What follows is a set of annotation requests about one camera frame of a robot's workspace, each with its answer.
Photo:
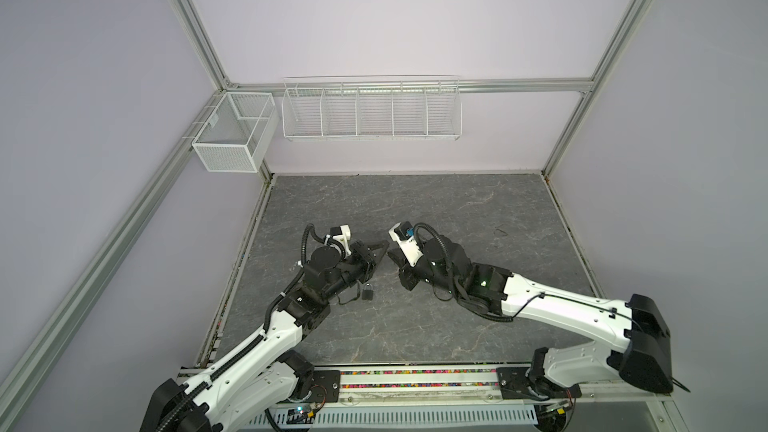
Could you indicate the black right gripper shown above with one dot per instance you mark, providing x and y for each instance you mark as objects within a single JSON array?
[{"x": 406, "y": 270}]

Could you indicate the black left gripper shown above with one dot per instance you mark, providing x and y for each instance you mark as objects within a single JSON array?
[{"x": 366, "y": 258}]

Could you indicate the black padlock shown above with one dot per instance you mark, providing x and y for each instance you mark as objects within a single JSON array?
[{"x": 367, "y": 292}]

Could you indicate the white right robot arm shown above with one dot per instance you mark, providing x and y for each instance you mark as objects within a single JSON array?
[{"x": 624, "y": 340}]

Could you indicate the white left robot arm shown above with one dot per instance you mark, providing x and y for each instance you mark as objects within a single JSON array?
[{"x": 265, "y": 368}]

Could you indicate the white mesh box basket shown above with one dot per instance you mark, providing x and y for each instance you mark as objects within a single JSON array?
[{"x": 237, "y": 133}]

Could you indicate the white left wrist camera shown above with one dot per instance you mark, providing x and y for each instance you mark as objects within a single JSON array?
[{"x": 342, "y": 234}]

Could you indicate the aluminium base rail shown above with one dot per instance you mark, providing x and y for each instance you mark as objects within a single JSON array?
[{"x": 444, "y": 385}]

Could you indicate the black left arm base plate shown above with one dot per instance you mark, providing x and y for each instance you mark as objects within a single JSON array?
[{"x": 319, "y": 386}]

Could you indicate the white wire shelf basket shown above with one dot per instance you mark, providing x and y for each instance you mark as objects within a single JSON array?
[{"x": 384, "y": 107}]

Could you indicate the white vented cable duct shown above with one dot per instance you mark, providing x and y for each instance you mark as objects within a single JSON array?
[{"x": 408, "y": 417}]

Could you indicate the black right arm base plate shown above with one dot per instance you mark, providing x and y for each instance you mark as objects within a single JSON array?
[{"x": 515, "y": 383}]

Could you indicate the aluminium frame post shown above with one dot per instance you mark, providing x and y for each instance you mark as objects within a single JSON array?
[{"x": 625, "y": 31}]

